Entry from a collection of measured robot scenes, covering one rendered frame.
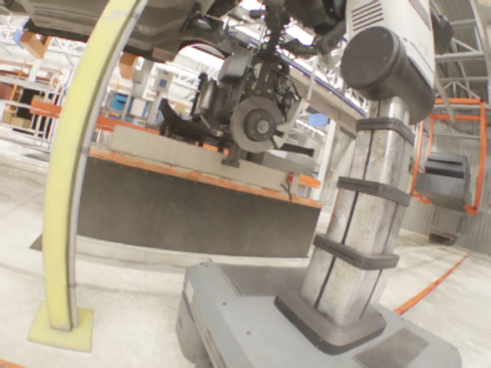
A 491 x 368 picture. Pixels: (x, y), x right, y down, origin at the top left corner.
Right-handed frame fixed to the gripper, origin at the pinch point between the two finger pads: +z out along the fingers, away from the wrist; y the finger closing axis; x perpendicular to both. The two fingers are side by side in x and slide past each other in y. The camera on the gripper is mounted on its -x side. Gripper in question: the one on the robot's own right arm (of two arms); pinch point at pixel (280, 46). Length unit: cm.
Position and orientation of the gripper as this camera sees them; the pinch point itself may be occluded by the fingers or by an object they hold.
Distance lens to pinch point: 126.2
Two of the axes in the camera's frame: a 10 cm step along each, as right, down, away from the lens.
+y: 2.1, -9.4, -2.8
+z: -8.9, -3.0, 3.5
